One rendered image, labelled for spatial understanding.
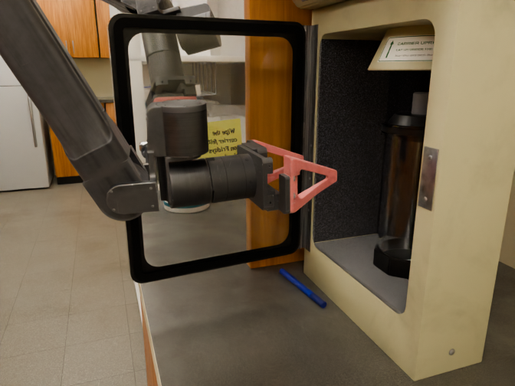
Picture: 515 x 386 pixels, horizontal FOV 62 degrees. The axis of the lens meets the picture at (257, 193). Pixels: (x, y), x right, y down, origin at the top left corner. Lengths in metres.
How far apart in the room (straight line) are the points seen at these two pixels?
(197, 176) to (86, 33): 5.12
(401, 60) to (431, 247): 0.23
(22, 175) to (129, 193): 4.95
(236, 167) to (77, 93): 0.19
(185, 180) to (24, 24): 0.22
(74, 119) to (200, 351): 0.35
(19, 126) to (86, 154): 4.85
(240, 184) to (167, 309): 0.30
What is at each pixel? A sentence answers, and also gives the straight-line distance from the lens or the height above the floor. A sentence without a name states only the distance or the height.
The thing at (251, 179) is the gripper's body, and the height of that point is 1.19.
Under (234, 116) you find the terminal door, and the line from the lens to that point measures 0.69.
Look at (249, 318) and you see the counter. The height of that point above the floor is 0.94.
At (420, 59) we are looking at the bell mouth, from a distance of 0.58.
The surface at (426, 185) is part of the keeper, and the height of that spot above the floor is 1.19.
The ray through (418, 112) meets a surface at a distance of 0.66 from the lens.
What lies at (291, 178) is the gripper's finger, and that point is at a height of 1.20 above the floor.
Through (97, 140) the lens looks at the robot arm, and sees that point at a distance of 0.49.
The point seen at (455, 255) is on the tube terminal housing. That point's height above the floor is 1.11.
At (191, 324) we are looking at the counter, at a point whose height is 0.94.
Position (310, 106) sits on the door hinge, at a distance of 0.75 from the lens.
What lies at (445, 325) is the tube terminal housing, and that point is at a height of 1.01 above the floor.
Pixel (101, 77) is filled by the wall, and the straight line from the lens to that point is 5.92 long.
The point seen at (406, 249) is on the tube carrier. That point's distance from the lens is 0.68.
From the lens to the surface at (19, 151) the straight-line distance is 5.38.
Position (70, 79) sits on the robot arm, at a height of 1.31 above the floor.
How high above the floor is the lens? 1.32
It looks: 16 degrees down
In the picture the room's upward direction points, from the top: straight up
